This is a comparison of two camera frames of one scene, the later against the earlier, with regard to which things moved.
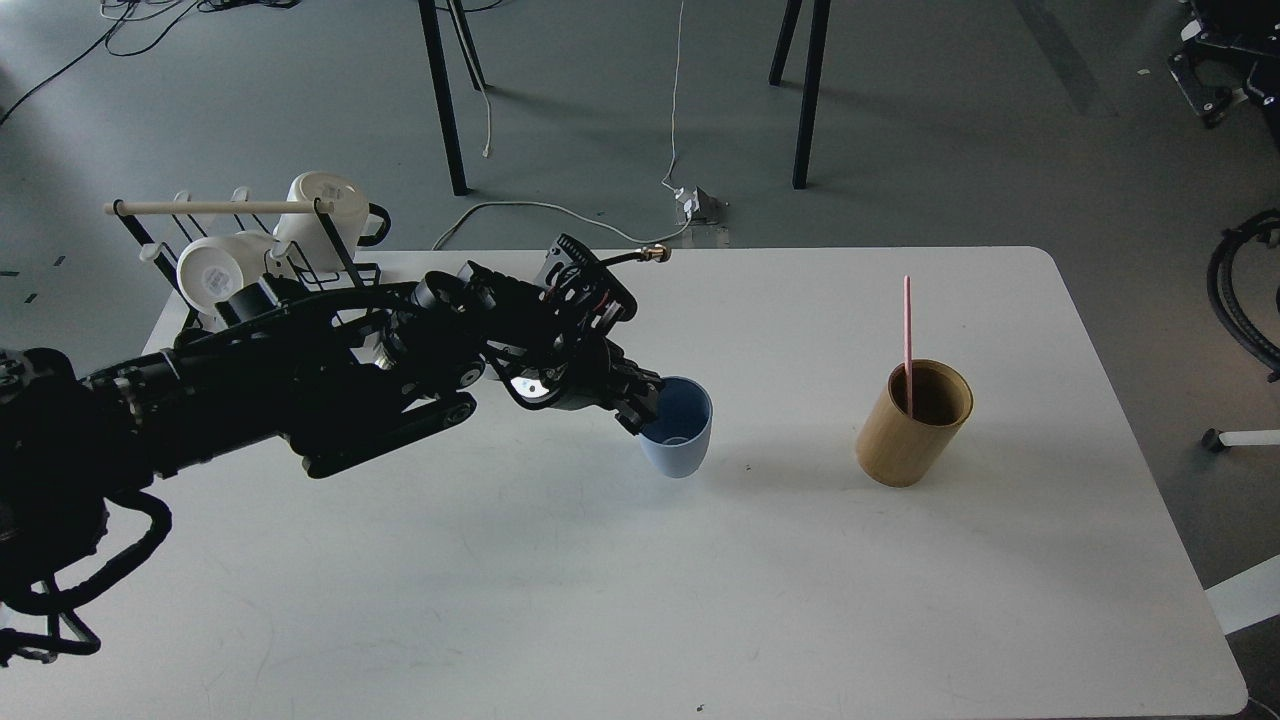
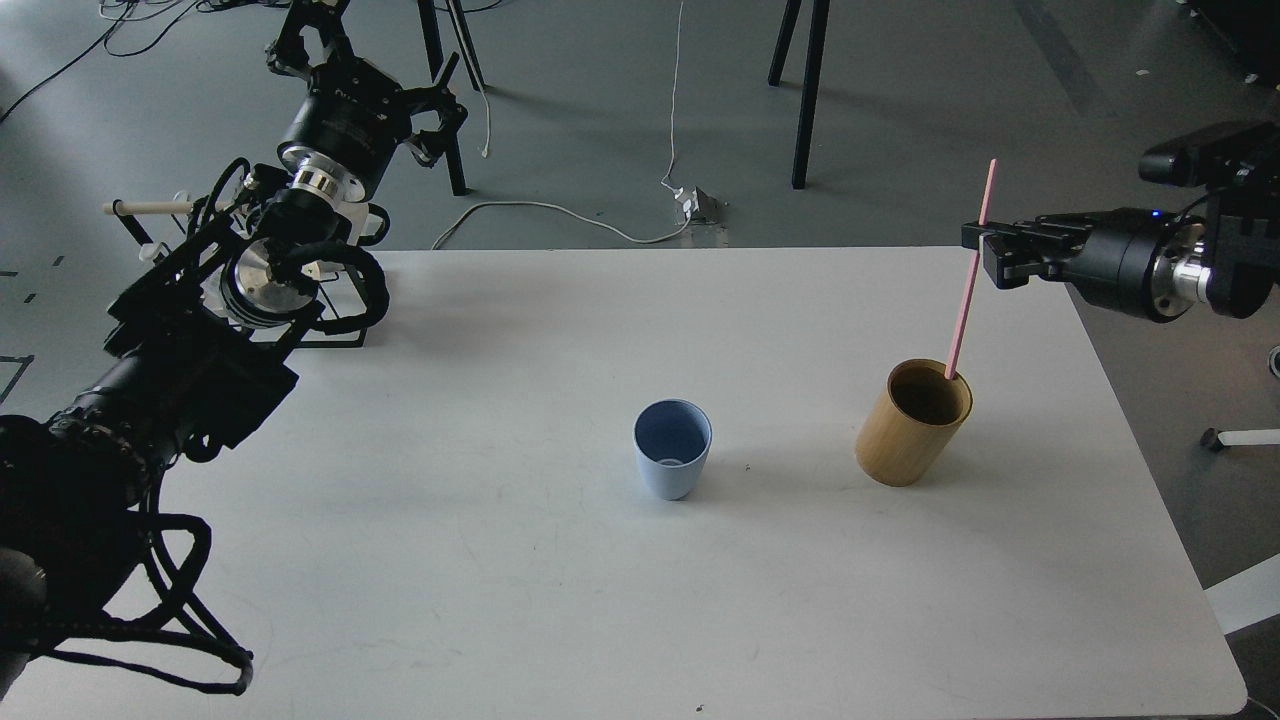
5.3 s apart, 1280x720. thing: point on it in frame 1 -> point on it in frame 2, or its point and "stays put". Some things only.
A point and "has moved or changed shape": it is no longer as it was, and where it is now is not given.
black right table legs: x=818 y=37 stays put
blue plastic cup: x=676 y=441 has moved or changed shape
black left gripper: x=579 y=372 -> x=356 y=118
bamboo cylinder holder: x=895 y=449 stays put
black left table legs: x=430 y=24 stays put
